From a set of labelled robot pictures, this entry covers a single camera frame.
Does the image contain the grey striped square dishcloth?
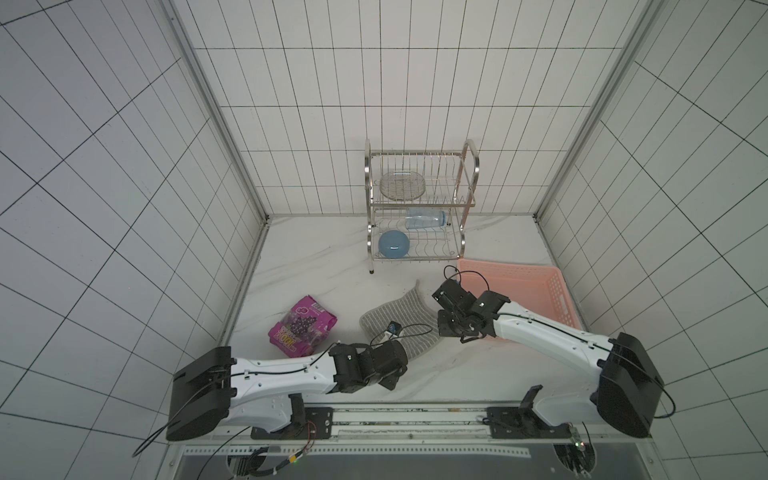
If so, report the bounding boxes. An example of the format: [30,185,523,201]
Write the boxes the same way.
[359,282,440,360]

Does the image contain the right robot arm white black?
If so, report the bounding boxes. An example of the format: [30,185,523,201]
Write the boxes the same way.
[432,279,664,438]

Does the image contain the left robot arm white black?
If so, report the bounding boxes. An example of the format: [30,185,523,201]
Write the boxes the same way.
[165,340,408,442]

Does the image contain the magenta snack bag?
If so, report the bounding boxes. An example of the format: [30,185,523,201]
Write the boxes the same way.
[268,295,337,358]

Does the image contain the pink plastic basket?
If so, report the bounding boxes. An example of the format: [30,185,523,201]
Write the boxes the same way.
[457,259,583,330]

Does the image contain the blue bowl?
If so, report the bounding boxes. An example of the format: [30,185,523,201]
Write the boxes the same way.
[378,230,410,259]

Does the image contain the clear plastic bottle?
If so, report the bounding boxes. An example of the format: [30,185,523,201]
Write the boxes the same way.
[405,208,447,230]

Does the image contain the steel two-tier dish rack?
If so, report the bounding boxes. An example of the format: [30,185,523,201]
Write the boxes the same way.
[364,139,480,274]

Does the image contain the clear glass plate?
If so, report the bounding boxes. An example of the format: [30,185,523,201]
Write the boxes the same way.
[379,171,426,202]

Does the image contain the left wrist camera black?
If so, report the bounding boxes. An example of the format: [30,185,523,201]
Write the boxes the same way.
[385,321,403,337]

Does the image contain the aluminium mounting rail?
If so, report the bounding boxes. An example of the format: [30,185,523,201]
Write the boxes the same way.
[166,396,630,443]

